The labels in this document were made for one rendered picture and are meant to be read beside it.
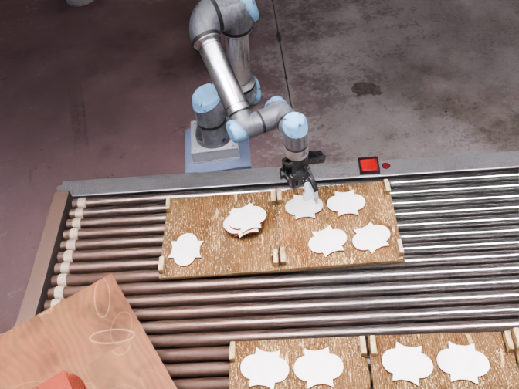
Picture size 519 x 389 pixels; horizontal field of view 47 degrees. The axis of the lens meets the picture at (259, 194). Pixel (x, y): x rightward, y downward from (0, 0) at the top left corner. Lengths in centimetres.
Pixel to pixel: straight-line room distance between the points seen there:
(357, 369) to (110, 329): 74
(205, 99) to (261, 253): 63
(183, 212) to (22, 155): 212
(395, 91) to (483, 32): 89
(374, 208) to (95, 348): 104
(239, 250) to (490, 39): 297
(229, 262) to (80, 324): 52
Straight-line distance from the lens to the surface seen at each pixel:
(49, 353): 191
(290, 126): 181
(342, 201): 214
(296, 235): 207
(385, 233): 207
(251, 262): 202
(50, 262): 222
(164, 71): 442
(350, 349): 185
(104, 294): 195
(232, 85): 190
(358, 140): 370
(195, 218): 217
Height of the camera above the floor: 260
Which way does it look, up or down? 49 degrees down
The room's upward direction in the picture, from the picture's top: 9 degrees counter-clockwise
